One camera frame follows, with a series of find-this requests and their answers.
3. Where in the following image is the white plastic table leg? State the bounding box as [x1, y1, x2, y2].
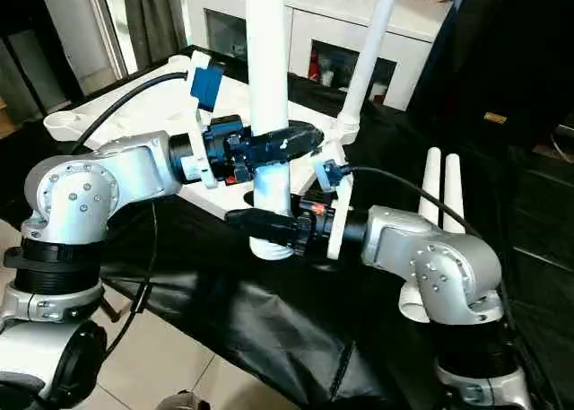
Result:
[336, 0, 404, 147]
[442, 153, 468, 237]
[243, 0, 298, 262]
[397, 147, 444, 325]

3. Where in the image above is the white plastic table top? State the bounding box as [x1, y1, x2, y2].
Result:
[42, 54, 361, 225]

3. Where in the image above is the black work surface mat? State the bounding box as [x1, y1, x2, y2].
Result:
[0, 45, 574, 410]

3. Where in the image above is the white glass-door cabinet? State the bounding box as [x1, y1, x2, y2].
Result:
[181, 0, 454, 113]

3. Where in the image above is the grey curtain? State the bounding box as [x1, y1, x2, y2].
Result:
[121, 0, 188, 70]

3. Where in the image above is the brown round robot part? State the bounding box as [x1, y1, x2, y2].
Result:
[160, 390, 210, 410]

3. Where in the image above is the dark grey side cabinet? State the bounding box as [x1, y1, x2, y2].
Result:
[0, 0, 86, 125]

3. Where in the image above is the black backdrop cloth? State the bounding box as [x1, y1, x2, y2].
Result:
[405, 0, 574, 160]

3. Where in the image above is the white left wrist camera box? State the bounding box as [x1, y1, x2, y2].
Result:
[184, 52, 226, 190]

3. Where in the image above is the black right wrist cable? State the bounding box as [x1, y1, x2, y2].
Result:
[343, 165, 566, 410]

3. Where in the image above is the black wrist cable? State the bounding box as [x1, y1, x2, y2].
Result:
[343, 165, 566, 410]
[69, 70, 189, 360]

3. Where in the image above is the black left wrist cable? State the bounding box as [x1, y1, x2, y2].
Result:
[69, 70, 189, 360]

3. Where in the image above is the black folding table frame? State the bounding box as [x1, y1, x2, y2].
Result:
[99, 284, 123, 325]

